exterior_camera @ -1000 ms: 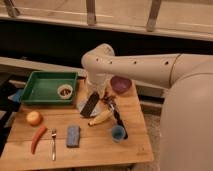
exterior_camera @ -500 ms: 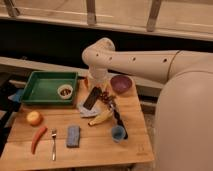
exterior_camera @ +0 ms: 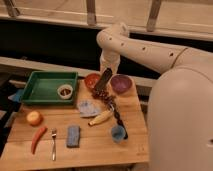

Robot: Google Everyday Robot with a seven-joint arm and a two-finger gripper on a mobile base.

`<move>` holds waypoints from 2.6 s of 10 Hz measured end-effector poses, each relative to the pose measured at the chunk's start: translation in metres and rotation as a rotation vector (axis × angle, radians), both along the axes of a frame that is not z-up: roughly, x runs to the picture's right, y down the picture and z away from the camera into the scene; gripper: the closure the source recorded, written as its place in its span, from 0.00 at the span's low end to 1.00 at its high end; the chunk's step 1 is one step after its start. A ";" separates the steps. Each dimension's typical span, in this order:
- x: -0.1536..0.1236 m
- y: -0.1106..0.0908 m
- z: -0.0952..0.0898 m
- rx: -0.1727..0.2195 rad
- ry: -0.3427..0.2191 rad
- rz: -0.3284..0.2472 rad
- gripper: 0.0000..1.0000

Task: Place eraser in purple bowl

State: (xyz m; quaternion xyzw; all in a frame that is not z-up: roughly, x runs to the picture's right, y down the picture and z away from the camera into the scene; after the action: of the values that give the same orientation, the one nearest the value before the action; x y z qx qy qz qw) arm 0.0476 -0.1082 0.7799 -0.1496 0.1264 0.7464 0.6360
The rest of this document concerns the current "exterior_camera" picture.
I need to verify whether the purple grapes bunch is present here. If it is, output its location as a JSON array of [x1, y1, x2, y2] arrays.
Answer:
[[92, 89, 115, 104]]

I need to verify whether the blue cup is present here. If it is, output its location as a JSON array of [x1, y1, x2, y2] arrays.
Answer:
[[111, 125, 125, 143]]

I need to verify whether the silver fork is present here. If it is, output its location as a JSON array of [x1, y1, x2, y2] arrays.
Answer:
[[51, 129, 57, 161]]

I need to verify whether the orange bowl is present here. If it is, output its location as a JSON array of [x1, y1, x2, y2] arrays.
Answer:
[[84, 73, 100, 89]]

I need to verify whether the purple bowl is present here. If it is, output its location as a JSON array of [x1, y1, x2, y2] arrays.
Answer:
[[110, 74, 132, 94]]

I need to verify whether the black handled knife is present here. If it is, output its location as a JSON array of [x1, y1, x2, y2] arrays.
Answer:
[[110, 104, 128, 140]]

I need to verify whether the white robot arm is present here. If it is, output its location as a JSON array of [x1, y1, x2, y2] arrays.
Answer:
[[97, 23, 213, 171]]

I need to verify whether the blue grey cloth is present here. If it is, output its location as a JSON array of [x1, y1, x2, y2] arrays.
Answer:
[[77, 100, 101, 118]]

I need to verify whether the small white cup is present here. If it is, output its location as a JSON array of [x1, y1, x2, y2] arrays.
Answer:
[[57, 84, 73, 100]]

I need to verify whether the blue sponge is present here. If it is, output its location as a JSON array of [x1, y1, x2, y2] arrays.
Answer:
[[66, 125, 80, 148]]

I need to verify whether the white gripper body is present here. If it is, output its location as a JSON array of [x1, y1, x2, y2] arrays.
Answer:
[[100, 55, 120, 75]]

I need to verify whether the green tray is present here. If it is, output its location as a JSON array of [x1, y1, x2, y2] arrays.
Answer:
[[21, 71, 78, 105]]

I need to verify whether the orange carrot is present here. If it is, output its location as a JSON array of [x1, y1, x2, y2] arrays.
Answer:
[[31, 126, 47, 154]]

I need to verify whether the red apple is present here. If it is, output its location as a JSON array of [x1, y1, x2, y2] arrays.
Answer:
[[26, 111, 42, 126]]

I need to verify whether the black eraser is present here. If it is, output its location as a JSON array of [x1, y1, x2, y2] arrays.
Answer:
[[94, 68, 112, 91]]

